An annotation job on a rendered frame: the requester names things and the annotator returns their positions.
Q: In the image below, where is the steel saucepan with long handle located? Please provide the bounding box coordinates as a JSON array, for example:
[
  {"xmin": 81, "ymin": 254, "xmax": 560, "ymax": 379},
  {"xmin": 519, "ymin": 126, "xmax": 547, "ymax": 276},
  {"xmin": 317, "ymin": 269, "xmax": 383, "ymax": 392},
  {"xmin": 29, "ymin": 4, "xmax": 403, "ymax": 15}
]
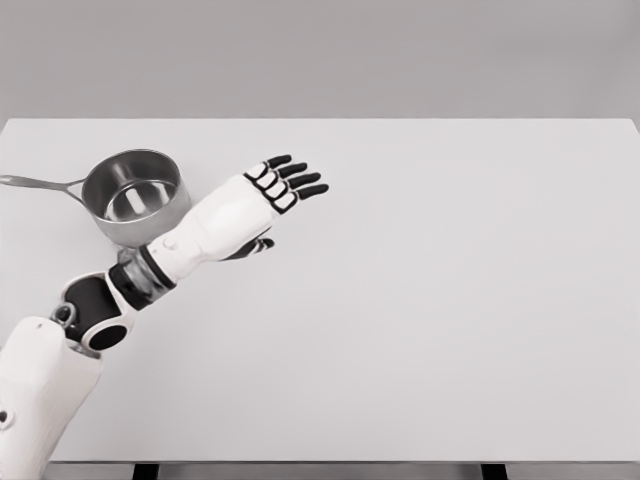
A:
[{"xmin": 0, "ymin": 148, "xmax": 192, "ymax": 248}]

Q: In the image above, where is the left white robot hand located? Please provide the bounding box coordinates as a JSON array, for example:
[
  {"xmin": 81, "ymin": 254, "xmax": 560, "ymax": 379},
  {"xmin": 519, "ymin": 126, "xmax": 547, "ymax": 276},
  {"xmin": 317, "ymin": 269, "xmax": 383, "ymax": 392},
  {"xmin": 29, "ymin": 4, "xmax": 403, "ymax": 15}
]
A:
[{"xmin": 187, "ymin": 154, "xmax": 330, "ymax": 262}]

